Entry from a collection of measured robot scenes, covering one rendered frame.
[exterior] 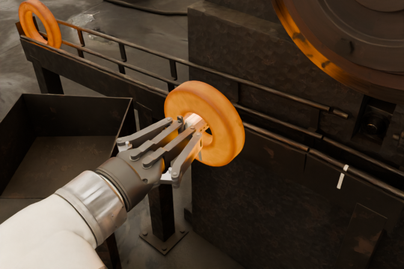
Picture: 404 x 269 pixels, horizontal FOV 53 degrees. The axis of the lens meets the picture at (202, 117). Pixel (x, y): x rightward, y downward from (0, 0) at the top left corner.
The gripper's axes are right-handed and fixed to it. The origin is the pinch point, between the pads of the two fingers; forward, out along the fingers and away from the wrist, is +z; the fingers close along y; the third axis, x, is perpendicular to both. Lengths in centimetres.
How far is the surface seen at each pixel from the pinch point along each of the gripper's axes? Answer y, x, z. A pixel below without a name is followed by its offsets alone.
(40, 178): -34.1, -24.1, -16.5
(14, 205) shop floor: -90, -84, -11
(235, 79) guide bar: -11.7, -11.7, 26.0
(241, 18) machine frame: -13.5, 1.5, 30.6
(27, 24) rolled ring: -94, -20, 20
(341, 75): 15.2, 4.6, 18.2
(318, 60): 10.9, 5.9, 18.3
